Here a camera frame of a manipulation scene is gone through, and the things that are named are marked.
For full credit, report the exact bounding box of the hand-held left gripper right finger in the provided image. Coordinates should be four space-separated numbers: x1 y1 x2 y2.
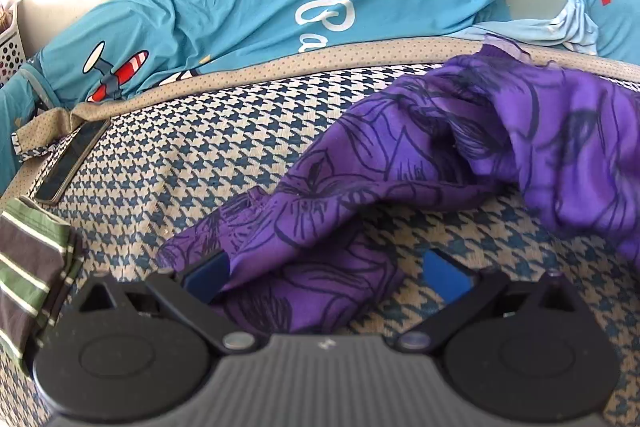
397 249 577 354

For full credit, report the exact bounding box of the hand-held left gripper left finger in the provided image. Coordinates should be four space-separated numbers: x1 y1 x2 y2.
77 249 258 355

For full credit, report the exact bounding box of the purple floral garment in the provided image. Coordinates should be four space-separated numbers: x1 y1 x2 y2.
157 41 640 337

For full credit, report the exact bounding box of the black smartphone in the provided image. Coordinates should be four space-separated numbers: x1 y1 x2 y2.
32 119 112 206

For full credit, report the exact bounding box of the green brown striped folded garment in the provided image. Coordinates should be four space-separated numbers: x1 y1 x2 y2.
0 197 87 364

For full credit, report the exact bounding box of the teal triangle print armrest cover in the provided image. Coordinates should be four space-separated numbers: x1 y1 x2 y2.
0 57 67 204

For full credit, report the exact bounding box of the blue star print backrest cover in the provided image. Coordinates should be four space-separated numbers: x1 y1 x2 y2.
37 0 524 104

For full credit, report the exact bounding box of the white perforated laundry basket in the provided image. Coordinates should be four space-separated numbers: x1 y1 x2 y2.
0 1 29 88

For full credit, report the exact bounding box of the blue red patch backrest cover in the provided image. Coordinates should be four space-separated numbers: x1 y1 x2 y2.
450 0 640 68

